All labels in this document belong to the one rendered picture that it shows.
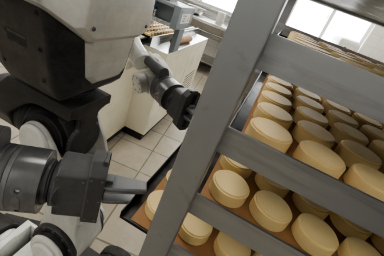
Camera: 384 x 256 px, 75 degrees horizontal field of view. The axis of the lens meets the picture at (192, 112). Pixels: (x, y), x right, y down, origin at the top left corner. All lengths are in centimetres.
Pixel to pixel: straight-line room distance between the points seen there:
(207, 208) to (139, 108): 189
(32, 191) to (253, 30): 32
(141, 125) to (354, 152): 196
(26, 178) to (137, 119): 186
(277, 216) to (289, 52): 20
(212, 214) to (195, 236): 9
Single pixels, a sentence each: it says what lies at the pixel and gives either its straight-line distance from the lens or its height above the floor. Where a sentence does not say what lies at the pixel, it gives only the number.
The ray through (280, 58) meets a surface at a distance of 22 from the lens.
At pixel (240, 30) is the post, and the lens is 19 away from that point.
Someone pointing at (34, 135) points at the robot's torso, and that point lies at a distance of 63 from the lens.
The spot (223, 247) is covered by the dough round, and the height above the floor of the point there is 106.
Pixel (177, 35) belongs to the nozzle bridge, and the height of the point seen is 97.
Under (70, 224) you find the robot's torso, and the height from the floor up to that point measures 71.
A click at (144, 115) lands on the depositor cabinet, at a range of 215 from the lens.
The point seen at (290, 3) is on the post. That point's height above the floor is 138.
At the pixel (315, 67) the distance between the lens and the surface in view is 22.
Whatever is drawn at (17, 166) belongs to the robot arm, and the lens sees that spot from 39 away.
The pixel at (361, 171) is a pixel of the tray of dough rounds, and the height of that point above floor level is 124.
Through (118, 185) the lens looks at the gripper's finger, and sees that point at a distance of 40.
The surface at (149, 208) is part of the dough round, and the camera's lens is 39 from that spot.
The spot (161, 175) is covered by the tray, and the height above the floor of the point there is 104.
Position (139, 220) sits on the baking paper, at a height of 104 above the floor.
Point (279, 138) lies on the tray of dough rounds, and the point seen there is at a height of 124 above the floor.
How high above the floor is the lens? 135
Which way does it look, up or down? 26 degrees down
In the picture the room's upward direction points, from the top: 21 degrees clockwise
